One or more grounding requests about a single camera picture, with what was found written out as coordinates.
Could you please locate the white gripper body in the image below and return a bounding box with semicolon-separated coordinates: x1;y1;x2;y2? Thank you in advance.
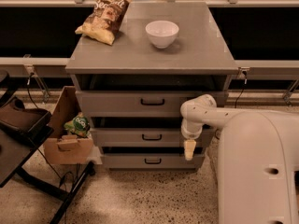
181;119;203;140

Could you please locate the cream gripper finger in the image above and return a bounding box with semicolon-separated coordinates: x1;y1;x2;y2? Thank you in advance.
184;140;196;161

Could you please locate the grey drawer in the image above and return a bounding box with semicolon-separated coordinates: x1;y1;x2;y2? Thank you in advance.
101;154;205;170
90;127;217;147
75;90;229;118

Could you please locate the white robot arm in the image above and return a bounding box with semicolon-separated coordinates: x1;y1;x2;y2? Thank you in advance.
180;94;299;224

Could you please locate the grey drawer cabinet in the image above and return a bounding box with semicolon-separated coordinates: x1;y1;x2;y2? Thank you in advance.
66;2;238;158

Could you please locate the grey bottom drawer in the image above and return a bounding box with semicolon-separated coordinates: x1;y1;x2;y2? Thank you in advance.
101;154;205;170

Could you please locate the grey top drawer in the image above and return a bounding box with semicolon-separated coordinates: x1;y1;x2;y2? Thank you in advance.
75;90;229;118

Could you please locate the white bowl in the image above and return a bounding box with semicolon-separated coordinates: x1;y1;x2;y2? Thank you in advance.
145;21;179;49

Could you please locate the green snack bag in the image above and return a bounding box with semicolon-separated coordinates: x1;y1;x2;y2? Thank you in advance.
64;112;90;138

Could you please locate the cardboard box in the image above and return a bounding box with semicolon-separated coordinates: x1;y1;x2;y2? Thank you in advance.
43;86;93;164

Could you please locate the brown yellow chip bag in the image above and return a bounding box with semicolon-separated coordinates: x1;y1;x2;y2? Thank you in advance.
75;0;133;45

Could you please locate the black stand with tray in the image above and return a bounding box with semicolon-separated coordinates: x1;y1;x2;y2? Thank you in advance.
0;70;95;224

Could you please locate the black cable on right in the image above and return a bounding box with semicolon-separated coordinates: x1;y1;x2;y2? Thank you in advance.
234;70;248;109

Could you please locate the black cable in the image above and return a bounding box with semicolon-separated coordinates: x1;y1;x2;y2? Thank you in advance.
234;70;248;109
25;72;78;224

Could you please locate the black cable on left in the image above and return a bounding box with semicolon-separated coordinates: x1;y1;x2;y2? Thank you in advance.
25;72;78;224

